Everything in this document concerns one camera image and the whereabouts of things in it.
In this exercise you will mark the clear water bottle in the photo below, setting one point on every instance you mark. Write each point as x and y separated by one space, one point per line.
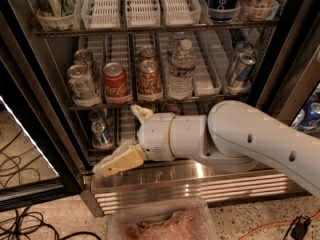
181 70
174 41

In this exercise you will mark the pepsi can right compartment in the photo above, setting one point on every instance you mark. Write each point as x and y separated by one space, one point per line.
311 117

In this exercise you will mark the clear water bottle front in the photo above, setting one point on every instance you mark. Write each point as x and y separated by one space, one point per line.
181 70

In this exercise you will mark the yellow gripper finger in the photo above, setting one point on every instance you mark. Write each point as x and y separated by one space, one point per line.
141 113
125 157

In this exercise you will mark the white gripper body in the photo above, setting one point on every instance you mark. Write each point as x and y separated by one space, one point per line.
155 137

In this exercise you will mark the red coke can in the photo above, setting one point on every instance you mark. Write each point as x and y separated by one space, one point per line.
115 79

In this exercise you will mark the slim silver blue can rear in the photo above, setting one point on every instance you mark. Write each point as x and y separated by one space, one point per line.
240 47

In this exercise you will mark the clear plastic bin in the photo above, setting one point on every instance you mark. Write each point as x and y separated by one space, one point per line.
177 219

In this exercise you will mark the orange can front middle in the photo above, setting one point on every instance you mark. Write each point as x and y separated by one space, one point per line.
149 80

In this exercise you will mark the clear water bottle rear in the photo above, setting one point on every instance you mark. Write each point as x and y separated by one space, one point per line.
174 41

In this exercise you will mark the orange can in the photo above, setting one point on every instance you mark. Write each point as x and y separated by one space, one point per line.
149 80
147 53

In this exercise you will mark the silver can front left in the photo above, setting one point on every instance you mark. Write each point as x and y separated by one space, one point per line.
81 82

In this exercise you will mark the blue can bottom rear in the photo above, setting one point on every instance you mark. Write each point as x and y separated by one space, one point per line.
100 114

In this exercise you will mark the silver can rear left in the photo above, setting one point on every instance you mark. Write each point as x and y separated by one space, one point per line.
85 57

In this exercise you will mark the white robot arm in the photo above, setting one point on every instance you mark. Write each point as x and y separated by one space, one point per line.
232 137

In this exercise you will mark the slim silver blue can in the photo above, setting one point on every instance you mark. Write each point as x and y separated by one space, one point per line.
240 47
242 69

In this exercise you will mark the orange can rear middle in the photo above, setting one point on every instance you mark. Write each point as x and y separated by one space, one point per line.
147 53

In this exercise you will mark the open glass fridge door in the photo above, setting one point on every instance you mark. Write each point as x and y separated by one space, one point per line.
27 175

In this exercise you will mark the black plug adapter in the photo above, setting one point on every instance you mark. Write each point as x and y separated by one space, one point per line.
298 228

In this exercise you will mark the red can bottom rear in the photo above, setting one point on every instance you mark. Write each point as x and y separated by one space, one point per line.
172 108

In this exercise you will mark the steel fridge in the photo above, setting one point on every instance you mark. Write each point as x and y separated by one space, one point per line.
37 51

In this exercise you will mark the blue can bottom front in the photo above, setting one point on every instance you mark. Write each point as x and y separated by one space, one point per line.
100 132

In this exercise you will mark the slim silver blue can front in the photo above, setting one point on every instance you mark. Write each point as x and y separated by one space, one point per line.
242 69

